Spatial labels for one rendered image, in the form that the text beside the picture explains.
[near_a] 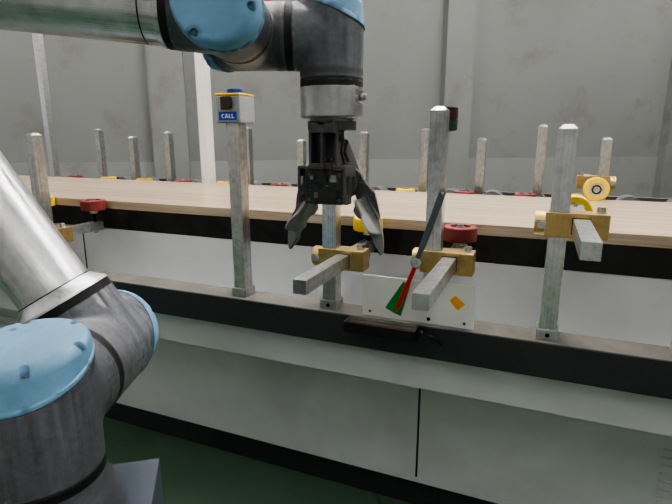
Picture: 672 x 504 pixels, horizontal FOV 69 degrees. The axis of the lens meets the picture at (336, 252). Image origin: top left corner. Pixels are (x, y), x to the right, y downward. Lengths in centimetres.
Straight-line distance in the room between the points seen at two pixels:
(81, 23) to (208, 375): 137
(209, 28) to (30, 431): 49
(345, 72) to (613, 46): 583
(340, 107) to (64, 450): 55
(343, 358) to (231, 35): 91
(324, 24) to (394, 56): 446
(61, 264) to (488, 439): 116
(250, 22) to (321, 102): 17
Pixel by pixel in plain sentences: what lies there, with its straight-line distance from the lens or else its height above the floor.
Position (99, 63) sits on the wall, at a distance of 493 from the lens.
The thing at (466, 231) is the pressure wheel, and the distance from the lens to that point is 119.
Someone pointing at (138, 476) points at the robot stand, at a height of 60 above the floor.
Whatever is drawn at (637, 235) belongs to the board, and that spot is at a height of 90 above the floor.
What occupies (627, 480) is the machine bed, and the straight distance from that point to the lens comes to 156.
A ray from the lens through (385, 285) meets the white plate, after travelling 115.
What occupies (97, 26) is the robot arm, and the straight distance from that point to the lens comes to 64.
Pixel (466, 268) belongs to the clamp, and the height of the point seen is 84.
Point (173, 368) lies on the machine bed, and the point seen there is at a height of 30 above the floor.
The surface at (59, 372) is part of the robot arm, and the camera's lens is 67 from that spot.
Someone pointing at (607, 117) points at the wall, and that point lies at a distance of 641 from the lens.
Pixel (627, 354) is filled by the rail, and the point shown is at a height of 70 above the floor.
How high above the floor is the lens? 111
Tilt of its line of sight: 13 degrees down
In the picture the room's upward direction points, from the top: straight up
